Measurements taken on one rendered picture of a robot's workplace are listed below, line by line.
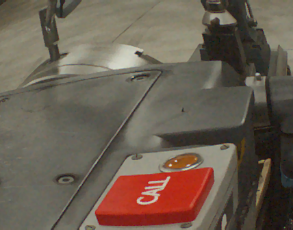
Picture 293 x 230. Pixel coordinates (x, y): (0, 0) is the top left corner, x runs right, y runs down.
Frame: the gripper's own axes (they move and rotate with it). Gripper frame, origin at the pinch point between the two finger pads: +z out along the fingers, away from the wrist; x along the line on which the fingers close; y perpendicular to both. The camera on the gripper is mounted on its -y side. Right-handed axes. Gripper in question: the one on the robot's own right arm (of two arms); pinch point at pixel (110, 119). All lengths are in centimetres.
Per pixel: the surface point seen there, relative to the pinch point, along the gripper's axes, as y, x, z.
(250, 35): 95, -13, -8
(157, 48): 438, -108, 129
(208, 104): -47, 17, -26
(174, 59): 406, -108, 109
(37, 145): -53, 17, -14
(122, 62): -21.1, 13.8, -10.9
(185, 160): -58, 18, -27
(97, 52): -19.4, 15.1, -7.6
